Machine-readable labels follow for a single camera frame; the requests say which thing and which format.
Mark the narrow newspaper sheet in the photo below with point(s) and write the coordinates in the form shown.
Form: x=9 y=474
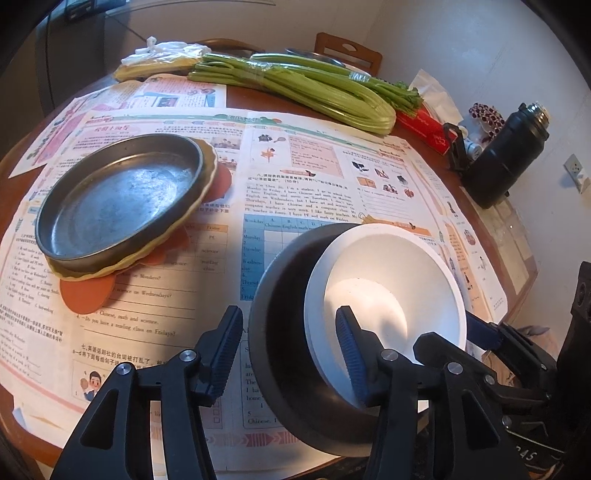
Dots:
x=471 y=258

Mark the black clip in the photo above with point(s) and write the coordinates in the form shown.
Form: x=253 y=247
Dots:
x=457 y=152

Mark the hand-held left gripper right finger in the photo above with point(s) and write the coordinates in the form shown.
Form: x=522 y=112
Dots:
x=351 y=355

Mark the bunch of leafy green stalks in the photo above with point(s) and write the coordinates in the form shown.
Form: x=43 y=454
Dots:
x=323 y=64

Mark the grey refrigerator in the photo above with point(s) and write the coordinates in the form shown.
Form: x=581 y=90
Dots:
x=69 y=50

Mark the red tissue box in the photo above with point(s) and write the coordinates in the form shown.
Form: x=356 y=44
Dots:
x=425 y=124

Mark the pink headed newspaper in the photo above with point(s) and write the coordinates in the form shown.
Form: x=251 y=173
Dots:
x=184 y=97

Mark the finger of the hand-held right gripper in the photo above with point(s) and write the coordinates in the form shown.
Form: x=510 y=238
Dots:
x=485 y=332
x=434 y=344

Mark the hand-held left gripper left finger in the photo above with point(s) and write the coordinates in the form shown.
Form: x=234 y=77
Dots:
x=226 y=355

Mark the shallow steel plate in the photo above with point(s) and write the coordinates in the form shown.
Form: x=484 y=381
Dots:
x=124 y=198

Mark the straight backed wooden chair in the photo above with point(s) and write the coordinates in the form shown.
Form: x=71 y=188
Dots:
x=346 y=48

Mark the wall socket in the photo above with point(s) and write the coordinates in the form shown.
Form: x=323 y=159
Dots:
x=577 y=168

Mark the small white bottle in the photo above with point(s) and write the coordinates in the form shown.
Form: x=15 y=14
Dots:
x=473 y=148

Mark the orange plastic plate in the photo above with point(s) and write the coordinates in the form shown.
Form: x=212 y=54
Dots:
x=87 y=293

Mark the steel bowl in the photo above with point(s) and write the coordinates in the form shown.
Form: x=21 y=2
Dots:
x=281 y=295

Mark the large open newspaper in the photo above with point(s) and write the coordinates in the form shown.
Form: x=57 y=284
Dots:
x=300 y=184

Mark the celery bunch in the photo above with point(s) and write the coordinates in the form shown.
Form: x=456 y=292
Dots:
x=341 y=99

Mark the plastic bag of yellow noodles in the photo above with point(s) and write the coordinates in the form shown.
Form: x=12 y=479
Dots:
x=152 y=62

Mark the black thermos flask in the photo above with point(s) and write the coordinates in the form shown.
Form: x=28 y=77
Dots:
x=503 y=157

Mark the curved back wooden chair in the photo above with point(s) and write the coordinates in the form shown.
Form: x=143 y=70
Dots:
x=226 y=45

